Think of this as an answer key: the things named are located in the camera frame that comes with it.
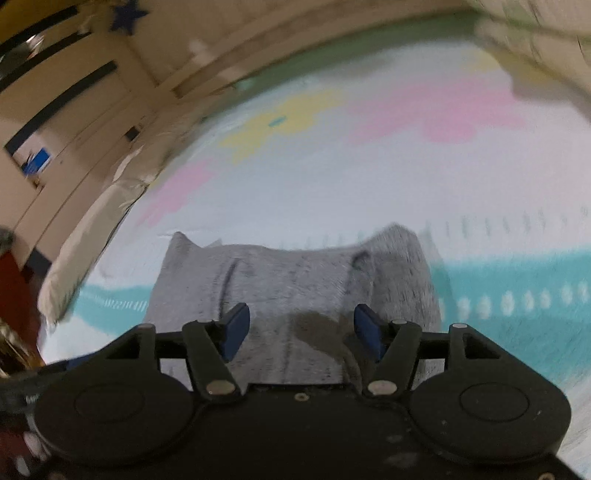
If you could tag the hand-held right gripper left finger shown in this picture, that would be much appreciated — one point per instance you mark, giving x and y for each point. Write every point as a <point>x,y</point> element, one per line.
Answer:
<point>236,330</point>

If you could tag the wooden wardrobe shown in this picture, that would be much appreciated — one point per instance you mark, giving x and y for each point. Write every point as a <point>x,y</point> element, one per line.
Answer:
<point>78,106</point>

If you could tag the beige quilt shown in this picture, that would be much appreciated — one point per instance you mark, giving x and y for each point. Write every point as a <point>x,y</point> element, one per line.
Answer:
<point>545,41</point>

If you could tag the wooden bed frame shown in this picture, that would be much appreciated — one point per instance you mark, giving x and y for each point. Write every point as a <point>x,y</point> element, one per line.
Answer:
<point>277,41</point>

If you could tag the white mattress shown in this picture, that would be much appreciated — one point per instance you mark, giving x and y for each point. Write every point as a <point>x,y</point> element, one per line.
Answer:
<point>87,244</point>

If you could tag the blue sticker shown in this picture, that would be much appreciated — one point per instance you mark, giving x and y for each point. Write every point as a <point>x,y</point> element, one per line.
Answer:
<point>38,161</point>

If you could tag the red object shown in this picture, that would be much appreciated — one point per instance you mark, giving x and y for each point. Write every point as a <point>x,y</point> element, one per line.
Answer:
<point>16,304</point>

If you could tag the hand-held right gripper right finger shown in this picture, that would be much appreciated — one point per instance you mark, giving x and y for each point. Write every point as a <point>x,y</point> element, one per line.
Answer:
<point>367,330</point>

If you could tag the grey pants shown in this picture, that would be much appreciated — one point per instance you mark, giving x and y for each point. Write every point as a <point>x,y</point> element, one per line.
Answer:
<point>295,281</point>

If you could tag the blue star decoration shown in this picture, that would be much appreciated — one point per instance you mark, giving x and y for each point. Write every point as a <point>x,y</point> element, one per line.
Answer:
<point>129,14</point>

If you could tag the pastel printed bed sheet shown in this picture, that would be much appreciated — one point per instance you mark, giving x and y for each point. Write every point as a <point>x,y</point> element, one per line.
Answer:
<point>369,184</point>

